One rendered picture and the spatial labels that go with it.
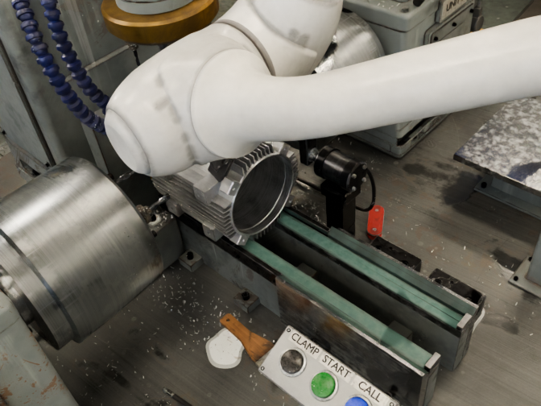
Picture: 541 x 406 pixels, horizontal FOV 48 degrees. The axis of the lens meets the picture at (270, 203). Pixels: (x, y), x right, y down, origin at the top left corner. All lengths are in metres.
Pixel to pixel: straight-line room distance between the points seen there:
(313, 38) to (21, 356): 0.56
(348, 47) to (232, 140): 0.67
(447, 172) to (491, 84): 0.94
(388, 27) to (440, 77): 0.80
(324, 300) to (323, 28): 0.51
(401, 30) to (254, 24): 0.66
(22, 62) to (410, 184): 0.83
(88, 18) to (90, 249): 0.45
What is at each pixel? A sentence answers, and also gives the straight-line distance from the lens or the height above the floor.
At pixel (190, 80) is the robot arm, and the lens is 0.55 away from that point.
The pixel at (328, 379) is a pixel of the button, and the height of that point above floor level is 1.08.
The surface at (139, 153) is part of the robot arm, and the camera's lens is 0.56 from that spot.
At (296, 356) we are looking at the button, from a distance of 0.77.
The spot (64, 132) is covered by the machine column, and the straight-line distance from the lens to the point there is 1.19.
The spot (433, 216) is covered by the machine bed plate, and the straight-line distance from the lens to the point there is 1.32.
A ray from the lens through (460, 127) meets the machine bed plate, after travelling 1.56.
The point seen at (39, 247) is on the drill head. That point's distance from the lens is 0.89.
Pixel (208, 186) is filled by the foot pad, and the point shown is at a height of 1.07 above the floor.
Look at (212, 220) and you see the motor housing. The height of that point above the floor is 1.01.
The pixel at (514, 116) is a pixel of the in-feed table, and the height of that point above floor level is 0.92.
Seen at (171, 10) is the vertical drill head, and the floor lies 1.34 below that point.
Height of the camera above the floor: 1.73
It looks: 44 degrees down
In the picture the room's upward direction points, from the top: 7 degrees counter-clockwise
